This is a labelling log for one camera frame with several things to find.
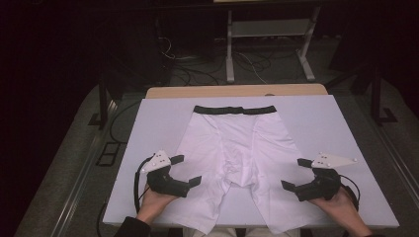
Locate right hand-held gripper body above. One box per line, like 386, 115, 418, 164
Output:
294, 151, 359, 202

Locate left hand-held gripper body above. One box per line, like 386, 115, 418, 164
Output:
141, 150, 191, 198

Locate white shorts with black waistband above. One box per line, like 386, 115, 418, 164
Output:
164, 105, 325, 235

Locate person's left hand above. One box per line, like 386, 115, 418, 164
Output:
136, 186, 181, 225

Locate person's right hand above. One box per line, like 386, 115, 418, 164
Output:
308, 187, 364, 233

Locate white board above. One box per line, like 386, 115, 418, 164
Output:
102, 94, 400, 230

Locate wooden table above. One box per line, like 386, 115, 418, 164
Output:
145, 83, 329, 100

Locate black metal stand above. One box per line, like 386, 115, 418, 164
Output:
88, 75, 110, 130
370, 65, 398, 125

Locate white metal stand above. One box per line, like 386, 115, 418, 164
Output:
225, 6, 321, 83

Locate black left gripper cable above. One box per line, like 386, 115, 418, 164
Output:
132, 155, 156, 214

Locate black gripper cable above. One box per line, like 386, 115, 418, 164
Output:
339, 174, 362, 211
132, 155, 156, 214

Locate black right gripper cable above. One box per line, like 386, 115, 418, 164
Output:
339, 174, 362, 211

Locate black floor cable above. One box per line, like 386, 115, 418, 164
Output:
109, 100, 142, 144

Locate tangle of black cables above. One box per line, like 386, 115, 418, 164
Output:
159, 36, 228, 87

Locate white floor cable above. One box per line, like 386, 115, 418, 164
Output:
236, 50, 269, 85

